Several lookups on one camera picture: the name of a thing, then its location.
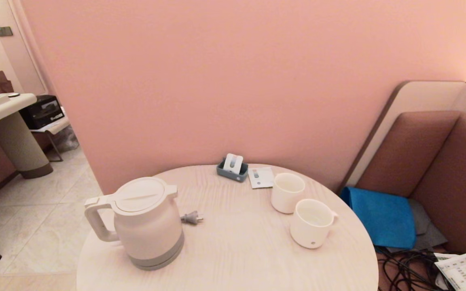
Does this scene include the white electric kettle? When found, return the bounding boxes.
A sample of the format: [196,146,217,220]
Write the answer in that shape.
[84,176,185,271]

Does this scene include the teal sachet holder tray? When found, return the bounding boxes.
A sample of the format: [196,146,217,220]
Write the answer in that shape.
[216,159,250,183]

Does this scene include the flat white square packet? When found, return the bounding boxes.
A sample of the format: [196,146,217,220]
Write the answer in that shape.
[248,166,276,190]

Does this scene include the plain white ribbed mug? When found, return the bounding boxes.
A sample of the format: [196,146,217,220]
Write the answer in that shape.
[271,172,306,215]

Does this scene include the grey power plug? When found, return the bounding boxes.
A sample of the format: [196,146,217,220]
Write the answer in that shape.
[180,210,204,226]

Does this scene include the white ribbed mug with logo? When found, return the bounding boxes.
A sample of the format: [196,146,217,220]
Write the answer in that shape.
[289,198,339,249]

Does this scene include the grey round kettle base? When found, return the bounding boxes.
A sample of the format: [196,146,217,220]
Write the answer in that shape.
[129,242,185,271]

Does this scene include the clear plastic bag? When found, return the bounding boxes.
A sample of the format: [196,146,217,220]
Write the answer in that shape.
[50,125,80,153]

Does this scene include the blue folded cloth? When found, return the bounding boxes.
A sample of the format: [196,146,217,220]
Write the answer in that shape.
[340,186,417,249]

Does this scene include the small beige metal-legged bench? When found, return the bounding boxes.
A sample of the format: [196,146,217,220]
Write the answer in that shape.
[30,117,71,162]

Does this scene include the beige headboard panel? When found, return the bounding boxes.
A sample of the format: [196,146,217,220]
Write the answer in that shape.
[340,80,466,190]

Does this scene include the black box appliance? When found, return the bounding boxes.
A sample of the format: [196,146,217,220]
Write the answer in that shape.
[19,94,65,130]

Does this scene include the brown upholstered sofa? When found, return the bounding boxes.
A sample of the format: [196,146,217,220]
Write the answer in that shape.
[340,111,466,291]

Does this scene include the grey folded cloth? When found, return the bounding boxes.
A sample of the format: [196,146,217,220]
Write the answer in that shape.
[409,198,449,252]

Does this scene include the printed white paper sheet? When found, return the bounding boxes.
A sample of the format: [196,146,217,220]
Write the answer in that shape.
[434,253,466,291]

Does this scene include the black tangled cables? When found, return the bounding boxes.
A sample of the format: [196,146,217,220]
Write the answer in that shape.
[378,246,466,291]

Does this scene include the white pedestal counter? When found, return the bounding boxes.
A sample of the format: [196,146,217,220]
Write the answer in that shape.
[0,93,54,179]

